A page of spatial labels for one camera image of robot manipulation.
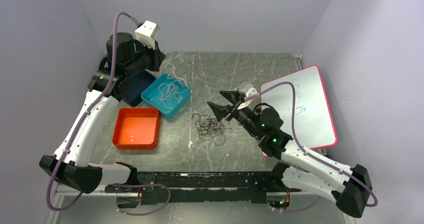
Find orange tray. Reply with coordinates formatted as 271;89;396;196
112;107;161;150

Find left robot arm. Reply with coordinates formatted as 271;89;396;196
39;32;166;194

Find pink framed whiteboard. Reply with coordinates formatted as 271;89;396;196
260;65;338;150

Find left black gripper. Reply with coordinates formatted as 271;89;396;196
125;38;166;77

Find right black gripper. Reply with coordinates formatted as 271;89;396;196
207;89;263;139

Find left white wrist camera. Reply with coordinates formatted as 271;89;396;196
134;20;160;50

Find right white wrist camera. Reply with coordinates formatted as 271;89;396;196
236;82;258;110

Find brown and white cables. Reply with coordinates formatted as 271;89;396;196
190;112;233;147

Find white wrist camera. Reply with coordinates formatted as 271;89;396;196
134;20;160;50
236;82;258;110

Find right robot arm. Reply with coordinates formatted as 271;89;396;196
207;90;373;219

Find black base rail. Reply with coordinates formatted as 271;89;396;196
104;171;287;205

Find teal tray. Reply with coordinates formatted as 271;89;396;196
141;73;192;120

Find navy blue tray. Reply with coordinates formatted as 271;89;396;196
122;70;156;107

